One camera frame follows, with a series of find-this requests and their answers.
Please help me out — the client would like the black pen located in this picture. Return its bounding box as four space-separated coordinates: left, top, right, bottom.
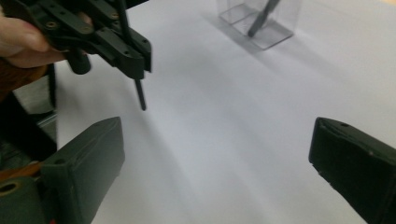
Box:
247 0 281 38

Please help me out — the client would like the clear acrylic organizer box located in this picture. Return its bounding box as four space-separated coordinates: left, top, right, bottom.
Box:
216 0 304 50

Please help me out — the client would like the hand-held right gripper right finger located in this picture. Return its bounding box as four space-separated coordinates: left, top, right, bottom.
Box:
308 117 396 224

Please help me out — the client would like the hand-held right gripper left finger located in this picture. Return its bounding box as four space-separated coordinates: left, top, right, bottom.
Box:
40 117 126 224

